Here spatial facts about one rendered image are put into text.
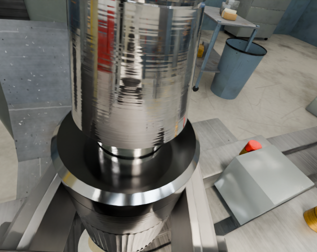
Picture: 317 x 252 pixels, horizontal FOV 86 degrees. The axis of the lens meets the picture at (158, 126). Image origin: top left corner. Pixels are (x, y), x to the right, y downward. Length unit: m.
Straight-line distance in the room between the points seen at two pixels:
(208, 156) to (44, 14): 0.37
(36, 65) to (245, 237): 0.42
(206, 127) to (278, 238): 0.19
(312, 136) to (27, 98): 0.69
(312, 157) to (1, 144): 1.82
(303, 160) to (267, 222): 0.31
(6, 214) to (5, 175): 1.27
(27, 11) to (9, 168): 1.32
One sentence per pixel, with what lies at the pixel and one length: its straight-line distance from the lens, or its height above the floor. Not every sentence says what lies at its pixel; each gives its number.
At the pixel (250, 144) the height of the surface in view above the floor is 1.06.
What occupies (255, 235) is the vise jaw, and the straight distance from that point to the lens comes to 0.21.
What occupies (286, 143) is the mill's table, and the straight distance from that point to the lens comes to 0.53.
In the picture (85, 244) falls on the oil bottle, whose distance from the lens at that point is 0.20.
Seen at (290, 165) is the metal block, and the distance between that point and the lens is 0.23.
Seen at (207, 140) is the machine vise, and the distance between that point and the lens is 0.30.
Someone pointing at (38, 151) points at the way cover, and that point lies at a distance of 0.43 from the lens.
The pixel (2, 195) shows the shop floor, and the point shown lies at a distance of 1.52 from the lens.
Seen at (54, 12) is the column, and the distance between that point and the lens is 0.42.
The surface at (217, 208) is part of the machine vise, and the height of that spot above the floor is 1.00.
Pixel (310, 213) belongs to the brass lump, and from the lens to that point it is 0.24.
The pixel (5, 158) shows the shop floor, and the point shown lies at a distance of 1.69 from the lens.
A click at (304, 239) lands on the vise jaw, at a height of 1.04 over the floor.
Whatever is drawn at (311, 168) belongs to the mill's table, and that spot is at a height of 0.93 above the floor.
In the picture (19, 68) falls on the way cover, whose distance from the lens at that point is 0.43.
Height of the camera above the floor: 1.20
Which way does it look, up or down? 44 degrees down
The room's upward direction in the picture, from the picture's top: 12 degrees clockwise
